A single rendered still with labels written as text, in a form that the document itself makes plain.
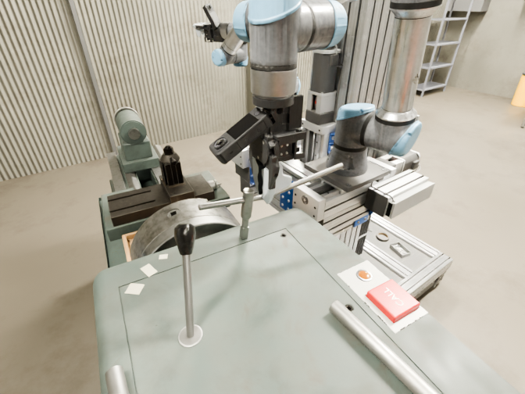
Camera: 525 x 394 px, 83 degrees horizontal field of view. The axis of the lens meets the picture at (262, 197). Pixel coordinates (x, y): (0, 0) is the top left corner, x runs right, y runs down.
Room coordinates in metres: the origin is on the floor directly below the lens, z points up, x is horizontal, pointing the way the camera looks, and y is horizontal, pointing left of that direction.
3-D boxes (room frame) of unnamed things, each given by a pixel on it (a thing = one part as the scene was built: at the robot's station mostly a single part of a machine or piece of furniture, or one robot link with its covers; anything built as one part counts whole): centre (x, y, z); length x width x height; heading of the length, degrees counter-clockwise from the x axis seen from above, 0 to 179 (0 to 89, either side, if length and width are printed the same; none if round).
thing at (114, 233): (1.17, 0.45, 0.89); 0.53 x 0.30 x 0.06; 118
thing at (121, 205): (1.11, 0.45, 0.95); 0.43 x 0.18 x 0.04; 118
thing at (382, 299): (0.32, -0.22, 1.26); 0.06 x 0.06 x 0.02; 28
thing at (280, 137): (0.52, -0.02, 1.48); 0.09 x 0.08 x 0.12; 118
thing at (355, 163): (1.00, -0.31, 1.21); 0.15 x 0.15 x 0.10
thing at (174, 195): (1.12, 0.38, 1.00); 0.20 x 0.10 x 0.05; 28
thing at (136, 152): (1.67, 0.76, 1.01); 0.30 x 0.20 x 0.29; 28
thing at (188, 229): (0.34, 0.11, 1.38); 0.04 x 0.03 x 0.05; 28
